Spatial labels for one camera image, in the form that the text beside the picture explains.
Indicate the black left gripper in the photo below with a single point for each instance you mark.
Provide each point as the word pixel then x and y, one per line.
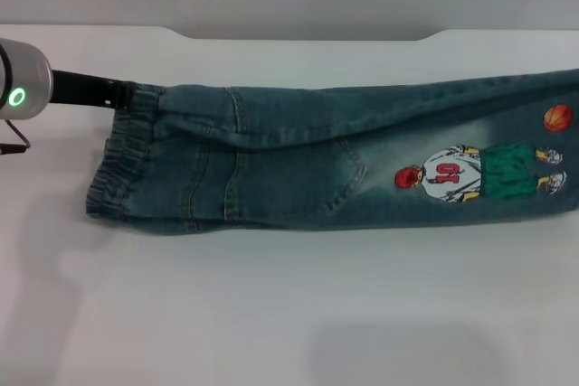
pixel 79 88

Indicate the blue denim shorts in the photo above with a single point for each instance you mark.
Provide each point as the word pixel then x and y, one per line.
pixel 294 155

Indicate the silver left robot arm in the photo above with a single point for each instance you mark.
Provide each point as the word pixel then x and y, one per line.
pixel 22 83

